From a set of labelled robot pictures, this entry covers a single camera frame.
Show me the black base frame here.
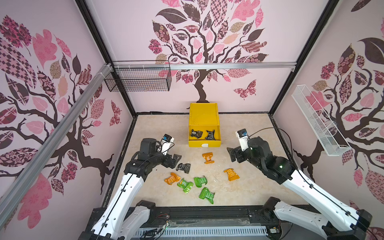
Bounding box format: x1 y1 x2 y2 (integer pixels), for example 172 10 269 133
83 204 343 240

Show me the aluminium rail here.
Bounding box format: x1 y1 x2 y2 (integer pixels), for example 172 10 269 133
1 63 113 228
114 61 297 71

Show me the white slotted cable duct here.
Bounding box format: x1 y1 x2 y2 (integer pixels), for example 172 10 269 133
131 226 268 240

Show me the green cookie packet left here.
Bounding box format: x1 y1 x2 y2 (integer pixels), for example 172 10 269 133
177 179 194 194

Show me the orange cookie packet left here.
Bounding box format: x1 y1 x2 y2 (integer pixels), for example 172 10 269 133
164 173 181 185

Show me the aluminium rail left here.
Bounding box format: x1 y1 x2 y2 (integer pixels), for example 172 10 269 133
1 63 113 228

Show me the orange cookie packet centre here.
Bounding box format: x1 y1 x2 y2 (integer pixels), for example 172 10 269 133
202 152 215 164

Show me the black wire basket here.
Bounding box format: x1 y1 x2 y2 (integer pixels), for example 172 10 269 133
105 60 172 92

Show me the green cookie packet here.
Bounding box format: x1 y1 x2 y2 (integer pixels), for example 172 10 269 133
194 176 208 188
199 187 215 204
177 179 194 194

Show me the green cookie packet front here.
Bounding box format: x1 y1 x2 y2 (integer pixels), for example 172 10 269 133
199 187 215 204

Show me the yellow three-drawer cabinet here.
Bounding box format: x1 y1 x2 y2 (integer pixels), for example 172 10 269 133
188 102 222 148

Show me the green cookie packet middle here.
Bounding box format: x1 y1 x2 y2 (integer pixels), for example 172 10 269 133
194 176 208 188

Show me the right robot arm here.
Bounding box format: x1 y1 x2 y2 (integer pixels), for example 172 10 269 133
227 137 372 240

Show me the black cookie packet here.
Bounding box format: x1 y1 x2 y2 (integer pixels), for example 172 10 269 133
190 129 203 139
176 163 191 174
205 130 216 141

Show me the orange cookie packet right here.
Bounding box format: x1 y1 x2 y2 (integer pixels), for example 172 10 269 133
224 168 240 182

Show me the aluminium rail back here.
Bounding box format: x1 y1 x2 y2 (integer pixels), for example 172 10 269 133
114 61 297 71

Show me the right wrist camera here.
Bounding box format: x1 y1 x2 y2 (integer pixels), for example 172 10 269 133
236 129 249 152

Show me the yellow top drawer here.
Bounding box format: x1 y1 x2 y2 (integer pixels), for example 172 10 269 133
188 125 222 148

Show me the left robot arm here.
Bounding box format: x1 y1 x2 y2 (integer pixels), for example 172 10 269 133
79 134 182 240

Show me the white wire basket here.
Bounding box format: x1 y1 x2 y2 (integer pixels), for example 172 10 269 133
292 85 352 157

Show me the orange cookie packet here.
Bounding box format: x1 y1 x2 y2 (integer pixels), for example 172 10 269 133
164 173 181 185
202 152 215 164
224 168 240 182

